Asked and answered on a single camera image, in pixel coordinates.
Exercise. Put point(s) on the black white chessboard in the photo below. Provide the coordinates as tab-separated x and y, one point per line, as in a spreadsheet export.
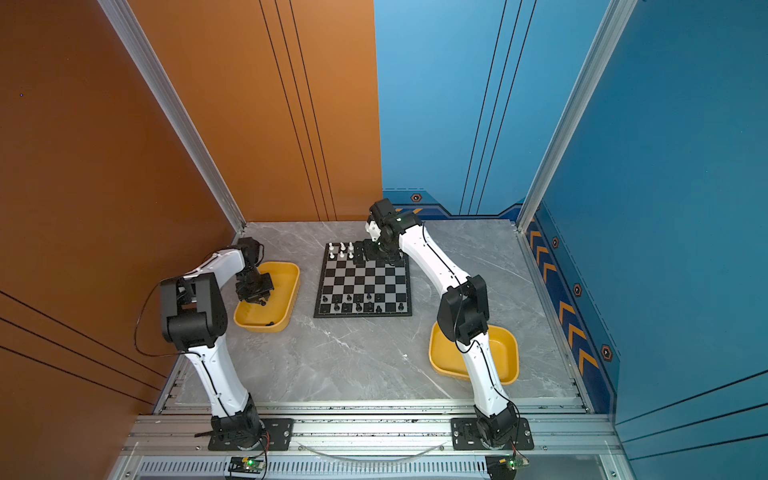
342	284

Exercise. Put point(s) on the yellow tray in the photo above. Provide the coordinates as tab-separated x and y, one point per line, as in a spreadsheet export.
447	361
274	315

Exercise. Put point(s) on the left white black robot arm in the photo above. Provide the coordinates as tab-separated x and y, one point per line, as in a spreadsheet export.
195	321

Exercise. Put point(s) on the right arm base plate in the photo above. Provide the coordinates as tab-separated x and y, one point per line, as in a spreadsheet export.
470	434

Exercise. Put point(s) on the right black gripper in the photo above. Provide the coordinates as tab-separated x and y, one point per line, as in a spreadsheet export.
370	255

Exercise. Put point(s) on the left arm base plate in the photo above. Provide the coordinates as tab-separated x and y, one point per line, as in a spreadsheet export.
273	433

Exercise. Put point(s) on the right green circuit board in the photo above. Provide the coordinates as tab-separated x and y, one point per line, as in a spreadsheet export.
505	467

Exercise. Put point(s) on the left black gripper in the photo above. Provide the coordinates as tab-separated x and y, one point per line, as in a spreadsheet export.
268	287

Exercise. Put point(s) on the left aluminium corner post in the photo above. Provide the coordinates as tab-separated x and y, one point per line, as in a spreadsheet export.
126	25

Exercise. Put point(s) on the left green circuit board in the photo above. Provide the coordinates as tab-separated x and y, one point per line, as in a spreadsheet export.
247	468

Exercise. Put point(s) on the aluminium corner post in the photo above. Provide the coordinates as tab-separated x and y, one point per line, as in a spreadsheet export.
126	25
607	37

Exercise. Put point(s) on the right aluminium corner post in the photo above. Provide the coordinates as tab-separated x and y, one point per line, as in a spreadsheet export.
607	37

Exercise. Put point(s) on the aluminium front frame rail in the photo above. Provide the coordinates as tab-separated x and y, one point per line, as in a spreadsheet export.
386	439

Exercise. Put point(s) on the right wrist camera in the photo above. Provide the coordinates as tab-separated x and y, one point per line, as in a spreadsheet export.
373	230

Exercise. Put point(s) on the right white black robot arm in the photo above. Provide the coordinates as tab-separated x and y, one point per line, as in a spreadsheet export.
462	315

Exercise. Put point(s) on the green circuit board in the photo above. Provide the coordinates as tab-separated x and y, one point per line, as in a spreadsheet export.
247	468
505	467

